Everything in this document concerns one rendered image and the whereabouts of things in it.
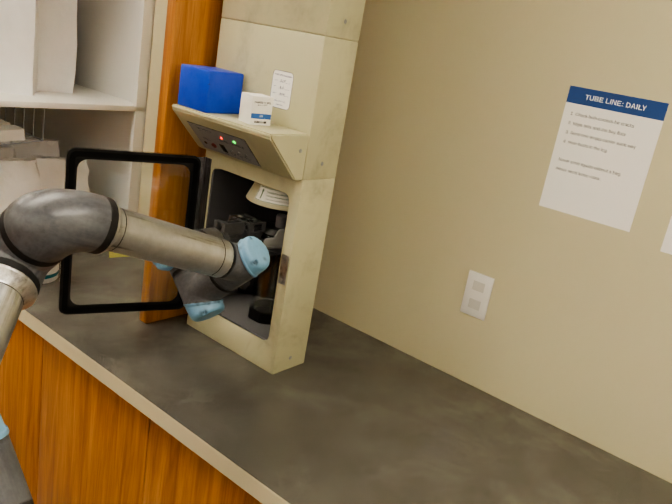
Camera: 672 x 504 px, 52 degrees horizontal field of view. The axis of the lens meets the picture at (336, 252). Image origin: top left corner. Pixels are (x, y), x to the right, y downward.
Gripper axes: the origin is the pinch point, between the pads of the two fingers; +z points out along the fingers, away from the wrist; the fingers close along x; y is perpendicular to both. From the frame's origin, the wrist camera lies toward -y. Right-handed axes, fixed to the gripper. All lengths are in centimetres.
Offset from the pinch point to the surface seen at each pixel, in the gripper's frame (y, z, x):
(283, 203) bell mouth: 11.6, -5.2, -4.8
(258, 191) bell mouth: 12.8, -7.0, 1.9
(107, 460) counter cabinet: -53, -36, 10
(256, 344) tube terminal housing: -22.5, -9.3, -6.6
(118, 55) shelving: 30, 33, 121
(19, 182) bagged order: -15, -6, 115
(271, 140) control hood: 28.1, -20.3, -12.7
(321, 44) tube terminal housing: 48, -9, -12
